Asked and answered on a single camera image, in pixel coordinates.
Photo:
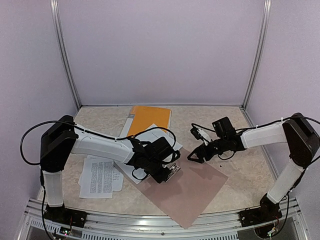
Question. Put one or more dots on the remaining white paper stack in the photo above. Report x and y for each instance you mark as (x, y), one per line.
(99, 178)

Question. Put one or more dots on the aluminium frame post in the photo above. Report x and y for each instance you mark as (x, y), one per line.
(54, 5)
(258, 53)

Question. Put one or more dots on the translucent grey plastic sheet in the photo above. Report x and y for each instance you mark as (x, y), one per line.
(187, 194)

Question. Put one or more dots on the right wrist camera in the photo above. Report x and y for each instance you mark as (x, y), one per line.
(200, 134)

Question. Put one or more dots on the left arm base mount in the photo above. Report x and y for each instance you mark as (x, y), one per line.
(66, 216)

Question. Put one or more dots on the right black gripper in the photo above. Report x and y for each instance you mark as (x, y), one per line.
(198, 149)

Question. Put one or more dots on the left aluminium frame post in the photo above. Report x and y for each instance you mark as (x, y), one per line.
(54, 5)

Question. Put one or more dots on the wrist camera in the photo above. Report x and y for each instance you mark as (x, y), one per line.
(200, 134)
(173, 169)

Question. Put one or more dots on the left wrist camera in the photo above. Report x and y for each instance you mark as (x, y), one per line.
(173, 169)

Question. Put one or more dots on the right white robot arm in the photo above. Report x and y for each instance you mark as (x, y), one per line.
(295, 136)

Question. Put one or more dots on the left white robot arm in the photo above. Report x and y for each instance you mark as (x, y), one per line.
(65, 137)

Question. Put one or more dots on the orange file folder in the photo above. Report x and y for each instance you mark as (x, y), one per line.
(142, 117)

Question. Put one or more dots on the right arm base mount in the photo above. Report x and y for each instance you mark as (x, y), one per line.
(250, 217)

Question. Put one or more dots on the front aluminium rail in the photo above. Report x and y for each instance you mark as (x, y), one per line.
(224, 225)

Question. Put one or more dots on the white printed paper sheets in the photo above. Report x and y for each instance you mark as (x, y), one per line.
(153, 149)

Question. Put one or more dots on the right aluminium frame post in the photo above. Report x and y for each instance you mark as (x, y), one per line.
(258, 53)

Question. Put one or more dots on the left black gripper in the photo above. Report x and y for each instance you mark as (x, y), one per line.
(160, 178)

